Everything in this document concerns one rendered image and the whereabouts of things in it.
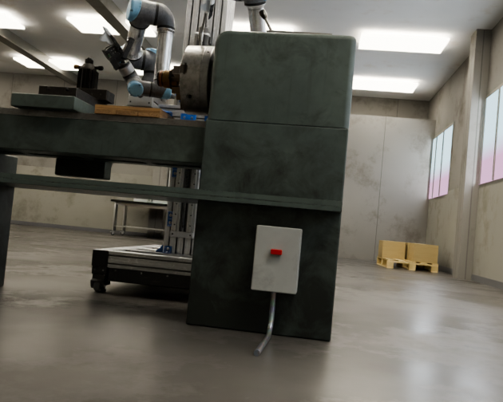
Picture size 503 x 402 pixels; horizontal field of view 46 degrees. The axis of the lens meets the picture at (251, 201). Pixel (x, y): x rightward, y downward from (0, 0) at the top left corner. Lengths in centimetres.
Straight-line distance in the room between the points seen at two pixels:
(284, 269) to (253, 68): 84
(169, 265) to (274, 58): 127
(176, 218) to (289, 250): 122
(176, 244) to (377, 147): 835
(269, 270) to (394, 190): 922
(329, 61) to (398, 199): 907
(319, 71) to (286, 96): 17
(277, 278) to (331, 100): 76
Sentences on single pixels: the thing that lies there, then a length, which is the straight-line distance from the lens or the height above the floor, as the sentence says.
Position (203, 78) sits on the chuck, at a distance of 262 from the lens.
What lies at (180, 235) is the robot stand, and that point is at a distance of 340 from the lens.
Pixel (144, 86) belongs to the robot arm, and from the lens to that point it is 303.
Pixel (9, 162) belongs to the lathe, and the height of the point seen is 64.
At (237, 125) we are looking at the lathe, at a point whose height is 85.
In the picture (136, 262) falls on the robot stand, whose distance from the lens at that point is 322.
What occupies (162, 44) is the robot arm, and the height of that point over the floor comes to 131.
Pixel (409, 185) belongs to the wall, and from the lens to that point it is 1151.
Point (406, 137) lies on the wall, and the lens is 1161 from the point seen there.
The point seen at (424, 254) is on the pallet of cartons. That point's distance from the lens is 923.
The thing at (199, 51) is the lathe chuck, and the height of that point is 118.
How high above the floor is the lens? 43
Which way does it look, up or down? 2 degrees up
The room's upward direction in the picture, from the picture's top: 5 degrees clockwise
